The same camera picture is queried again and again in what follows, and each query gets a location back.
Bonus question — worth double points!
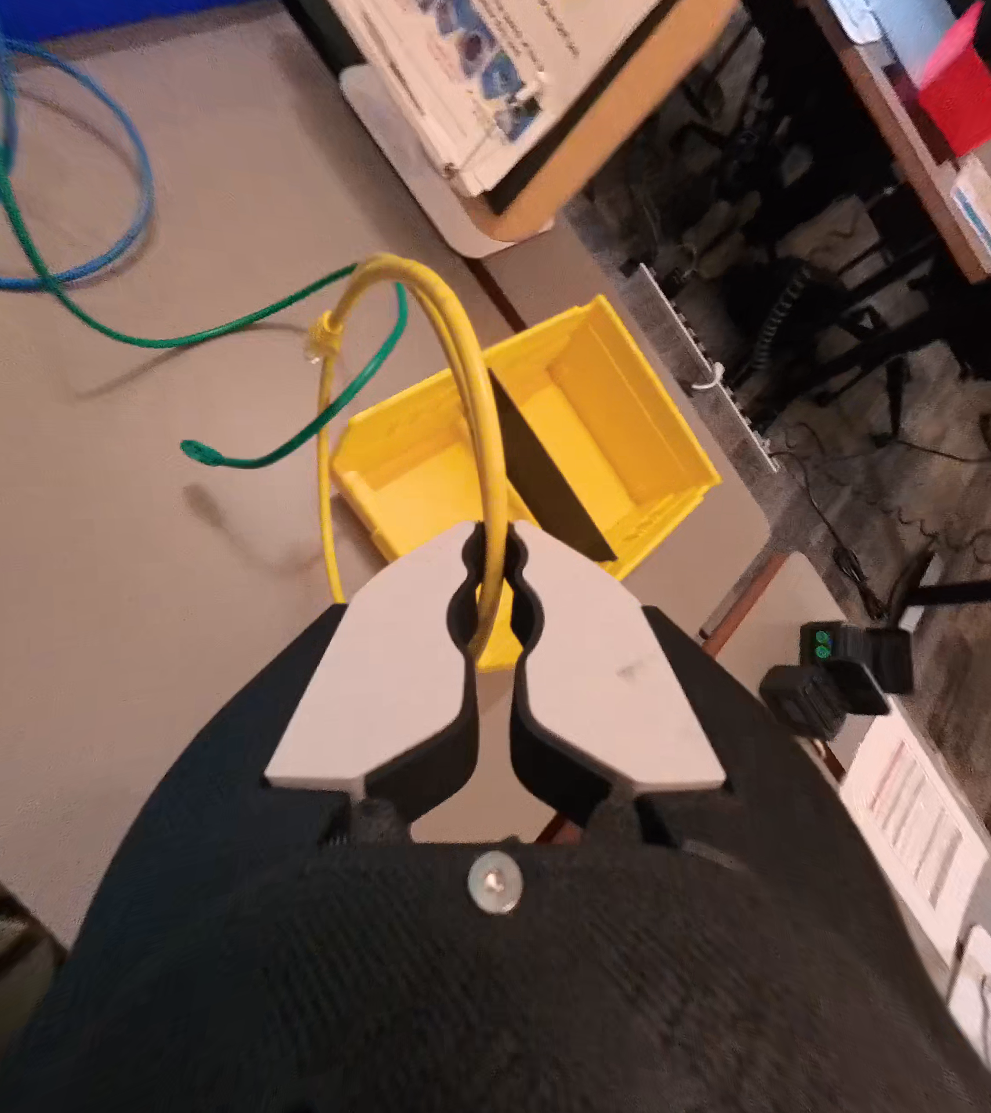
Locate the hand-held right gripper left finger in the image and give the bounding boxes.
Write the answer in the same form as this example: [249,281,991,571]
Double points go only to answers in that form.
[264,522,483,796]

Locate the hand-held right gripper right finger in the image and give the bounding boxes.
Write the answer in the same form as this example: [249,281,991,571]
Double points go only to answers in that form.
[504,522,727,823]

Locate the yellow plastic bin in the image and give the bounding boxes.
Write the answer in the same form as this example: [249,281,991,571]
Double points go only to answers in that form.
[330,294,721,675]

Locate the green ethernet cable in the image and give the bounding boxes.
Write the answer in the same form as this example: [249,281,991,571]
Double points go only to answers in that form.
[0,0,409,471]

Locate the yellow ethernet cable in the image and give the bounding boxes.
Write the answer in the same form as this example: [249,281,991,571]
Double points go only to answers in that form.
[302,252,521,671]

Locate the blue ethernet cable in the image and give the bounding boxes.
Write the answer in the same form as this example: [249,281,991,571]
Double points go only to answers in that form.
[0,0,155,290]

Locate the blue plastic bin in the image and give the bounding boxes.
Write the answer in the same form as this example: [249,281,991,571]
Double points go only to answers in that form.
[0,0,288,43]

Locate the black power adapter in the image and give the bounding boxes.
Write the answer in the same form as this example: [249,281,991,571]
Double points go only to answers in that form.
[760,621,914,740]

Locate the black bin divider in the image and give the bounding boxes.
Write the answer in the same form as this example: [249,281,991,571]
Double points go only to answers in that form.
[487,369,618,565]

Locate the white paper label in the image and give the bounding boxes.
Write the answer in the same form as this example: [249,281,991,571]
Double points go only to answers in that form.
[838,713,988,936]

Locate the grey stand base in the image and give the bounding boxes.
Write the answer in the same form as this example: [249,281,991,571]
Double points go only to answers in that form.
[340,65,559,259]

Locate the brown edged table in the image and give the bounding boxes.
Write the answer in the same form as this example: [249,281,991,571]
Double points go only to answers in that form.
[804,0,991,349]

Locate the red plastic bin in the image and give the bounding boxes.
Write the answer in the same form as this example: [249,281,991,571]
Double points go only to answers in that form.
[917,4,991,158]

